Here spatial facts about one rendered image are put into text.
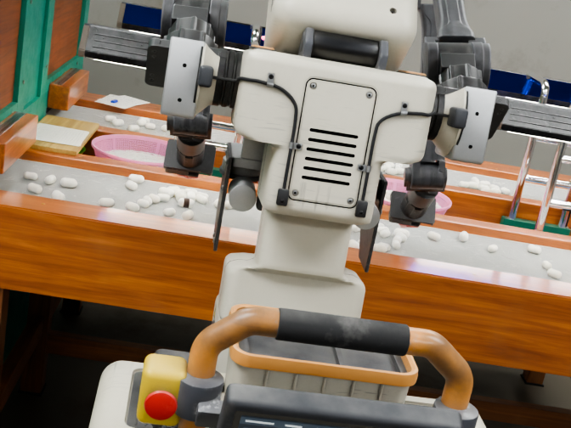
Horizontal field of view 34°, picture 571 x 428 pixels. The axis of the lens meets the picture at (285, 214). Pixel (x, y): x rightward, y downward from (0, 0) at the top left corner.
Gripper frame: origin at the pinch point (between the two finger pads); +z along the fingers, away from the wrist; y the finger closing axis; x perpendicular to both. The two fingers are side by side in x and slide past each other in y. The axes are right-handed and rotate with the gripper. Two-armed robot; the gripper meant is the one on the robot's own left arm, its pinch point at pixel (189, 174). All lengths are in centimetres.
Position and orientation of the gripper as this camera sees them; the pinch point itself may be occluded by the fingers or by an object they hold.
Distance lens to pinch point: 201.1
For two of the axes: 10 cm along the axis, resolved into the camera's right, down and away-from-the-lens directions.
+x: -1.1, 9.1, -4.0
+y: -9.9, -1.5, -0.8
